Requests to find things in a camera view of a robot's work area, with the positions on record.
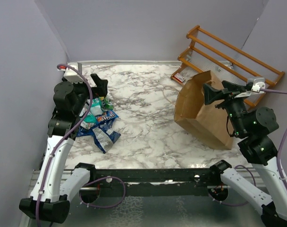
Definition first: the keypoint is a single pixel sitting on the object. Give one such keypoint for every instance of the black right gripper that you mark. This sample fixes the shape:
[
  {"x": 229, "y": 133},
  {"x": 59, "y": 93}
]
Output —
[{"x": 211, "y": 94}]

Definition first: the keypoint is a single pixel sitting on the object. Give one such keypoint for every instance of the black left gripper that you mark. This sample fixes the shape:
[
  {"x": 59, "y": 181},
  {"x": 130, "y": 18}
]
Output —
[{"x": 101, "y": 90}]

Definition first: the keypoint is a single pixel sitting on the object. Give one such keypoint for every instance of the yellow green candy packet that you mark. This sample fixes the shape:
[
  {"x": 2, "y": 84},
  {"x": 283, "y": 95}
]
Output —
[{"x": 106, "y": 103}]

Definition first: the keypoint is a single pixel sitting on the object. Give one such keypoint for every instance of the teal white snack packet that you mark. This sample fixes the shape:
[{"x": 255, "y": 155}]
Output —
[{"x": 94, "y": 112}]

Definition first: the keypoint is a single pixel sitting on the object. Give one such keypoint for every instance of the blue M&Ms candy packet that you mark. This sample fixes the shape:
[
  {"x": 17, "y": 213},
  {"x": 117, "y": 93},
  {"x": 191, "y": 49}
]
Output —
[{"x": 106, "y": 116}]

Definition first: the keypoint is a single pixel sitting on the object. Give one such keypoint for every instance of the brown paper bag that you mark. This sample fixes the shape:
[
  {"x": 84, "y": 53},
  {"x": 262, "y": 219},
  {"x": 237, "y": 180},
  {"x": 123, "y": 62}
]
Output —
[{"x": 204, "y": 122}]

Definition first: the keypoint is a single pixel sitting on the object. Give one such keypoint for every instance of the small blue white snack packet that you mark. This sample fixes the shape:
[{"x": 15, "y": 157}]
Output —
[{"x": 104, "y": 137}]

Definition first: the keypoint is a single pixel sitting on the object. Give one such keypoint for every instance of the blue salt vinegar chips bag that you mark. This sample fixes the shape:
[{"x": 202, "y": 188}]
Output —
[{"x": 86, "y": 130}]

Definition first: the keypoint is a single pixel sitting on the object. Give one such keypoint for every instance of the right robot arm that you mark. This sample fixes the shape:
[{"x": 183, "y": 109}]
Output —
[{"x": 257, "y": 148}]

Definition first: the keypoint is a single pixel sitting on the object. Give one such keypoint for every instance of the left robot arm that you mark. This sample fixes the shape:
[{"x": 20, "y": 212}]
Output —
[{"x": 50, "y": 199}]

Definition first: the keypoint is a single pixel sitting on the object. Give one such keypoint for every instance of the wooden two-tier rack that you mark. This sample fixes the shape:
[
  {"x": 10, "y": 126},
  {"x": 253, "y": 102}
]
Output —
[{"x": 209, "y": 52}]

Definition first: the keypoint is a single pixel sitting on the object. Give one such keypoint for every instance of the small red white box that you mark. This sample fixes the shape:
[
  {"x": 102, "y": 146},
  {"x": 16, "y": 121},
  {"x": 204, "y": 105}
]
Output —
[{"x": 179, "y": 77}]

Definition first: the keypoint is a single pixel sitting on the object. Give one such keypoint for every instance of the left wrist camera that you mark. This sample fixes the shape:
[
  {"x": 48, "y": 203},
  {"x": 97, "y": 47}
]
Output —
[{"x": 70, "y": 75}]

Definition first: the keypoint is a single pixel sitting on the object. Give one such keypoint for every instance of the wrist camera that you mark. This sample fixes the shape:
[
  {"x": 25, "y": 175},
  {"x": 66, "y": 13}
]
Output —
[
  {"x": 252, "y": 87},
  {"x": 70, "y": 75}
]

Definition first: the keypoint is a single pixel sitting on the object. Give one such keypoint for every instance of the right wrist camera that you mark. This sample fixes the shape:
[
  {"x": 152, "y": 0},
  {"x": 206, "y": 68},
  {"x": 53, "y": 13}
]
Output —
[{"x": 252, "y": 87}]

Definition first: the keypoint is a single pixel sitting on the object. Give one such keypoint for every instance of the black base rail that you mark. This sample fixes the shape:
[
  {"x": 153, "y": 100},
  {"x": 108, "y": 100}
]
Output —
[{"x": 154, "y": 182}]

